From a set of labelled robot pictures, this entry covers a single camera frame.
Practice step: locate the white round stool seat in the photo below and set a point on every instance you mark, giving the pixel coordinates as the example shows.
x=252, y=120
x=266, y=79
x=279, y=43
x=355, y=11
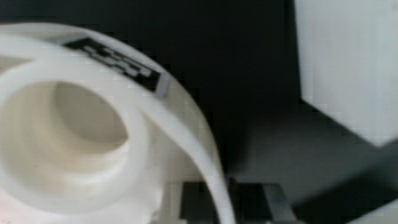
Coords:
x=105, y=139

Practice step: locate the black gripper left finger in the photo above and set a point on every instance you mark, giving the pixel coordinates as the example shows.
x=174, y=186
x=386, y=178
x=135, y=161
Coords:
x=197, y=208

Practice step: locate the white stool leg with tag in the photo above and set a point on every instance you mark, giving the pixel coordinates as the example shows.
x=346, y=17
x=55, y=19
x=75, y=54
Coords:
x=346, y=34

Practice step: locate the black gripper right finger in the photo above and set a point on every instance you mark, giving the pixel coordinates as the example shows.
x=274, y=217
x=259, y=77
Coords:
x=259, y=203

